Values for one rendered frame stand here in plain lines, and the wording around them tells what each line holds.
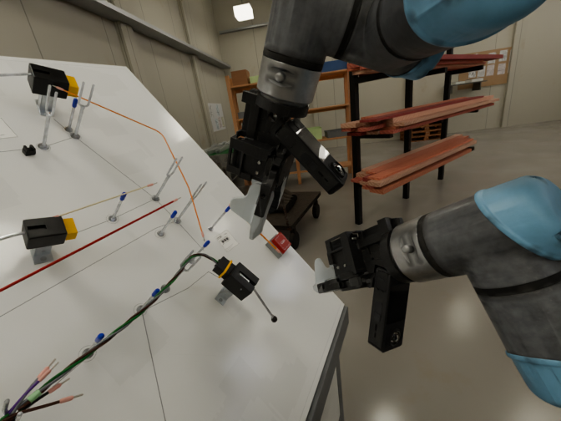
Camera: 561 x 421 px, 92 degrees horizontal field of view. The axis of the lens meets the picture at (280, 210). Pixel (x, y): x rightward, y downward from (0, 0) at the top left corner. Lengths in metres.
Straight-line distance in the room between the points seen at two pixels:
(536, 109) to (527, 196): 11.93
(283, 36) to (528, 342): 0.37
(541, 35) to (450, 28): 11.86
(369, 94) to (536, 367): 9.88
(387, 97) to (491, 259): 9.97
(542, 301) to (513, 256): 0.04
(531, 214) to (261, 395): 0.52
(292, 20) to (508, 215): 0.27
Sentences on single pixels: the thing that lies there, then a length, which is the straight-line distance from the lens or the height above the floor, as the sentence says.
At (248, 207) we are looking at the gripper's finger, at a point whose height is 1.33.
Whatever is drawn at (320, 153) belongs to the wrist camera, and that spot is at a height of 1.40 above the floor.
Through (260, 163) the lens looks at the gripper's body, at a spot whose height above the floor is 1.39.
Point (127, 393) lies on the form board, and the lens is 0.53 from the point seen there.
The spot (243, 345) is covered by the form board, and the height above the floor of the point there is 1.02.
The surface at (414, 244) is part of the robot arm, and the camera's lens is 0.34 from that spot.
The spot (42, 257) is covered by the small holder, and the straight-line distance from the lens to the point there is 0.57.
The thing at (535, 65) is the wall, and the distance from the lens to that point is 12.04.
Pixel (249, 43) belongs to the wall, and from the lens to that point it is 10.27.
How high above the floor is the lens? 1.46
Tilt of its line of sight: 20 degrees down
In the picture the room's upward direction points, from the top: 8 degrees counter-clockwise
